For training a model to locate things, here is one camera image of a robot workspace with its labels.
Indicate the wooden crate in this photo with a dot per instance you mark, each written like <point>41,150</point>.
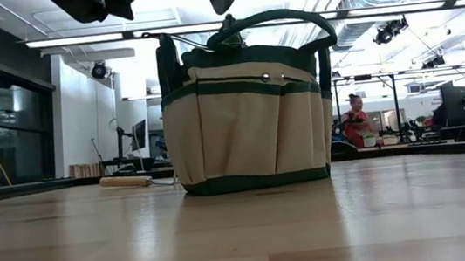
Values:
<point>85,170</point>

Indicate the beige green gardening bag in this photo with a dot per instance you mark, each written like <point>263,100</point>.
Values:
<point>242,138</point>

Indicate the black aluminium table frame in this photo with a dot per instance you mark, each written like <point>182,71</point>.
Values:
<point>45,185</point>

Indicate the black metal rack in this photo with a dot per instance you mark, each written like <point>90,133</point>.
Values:
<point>396,107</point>

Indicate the black track light cluster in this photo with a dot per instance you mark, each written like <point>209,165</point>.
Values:
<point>388,33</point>

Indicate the small white potted plant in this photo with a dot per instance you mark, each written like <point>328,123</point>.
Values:
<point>369,141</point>

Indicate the silver ventilation duct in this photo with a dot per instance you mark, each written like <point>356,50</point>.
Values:
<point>356,24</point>

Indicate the long ceiling light bar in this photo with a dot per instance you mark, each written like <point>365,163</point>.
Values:
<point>116,36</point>

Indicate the person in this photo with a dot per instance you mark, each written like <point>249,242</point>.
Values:
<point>355,127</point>

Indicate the black office desk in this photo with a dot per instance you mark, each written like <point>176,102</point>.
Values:
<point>457,133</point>

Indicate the dark glass partition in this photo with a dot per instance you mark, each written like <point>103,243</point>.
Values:
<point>19,150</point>

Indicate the black computer monitor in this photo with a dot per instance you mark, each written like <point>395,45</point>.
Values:
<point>140,134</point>
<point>459,102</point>

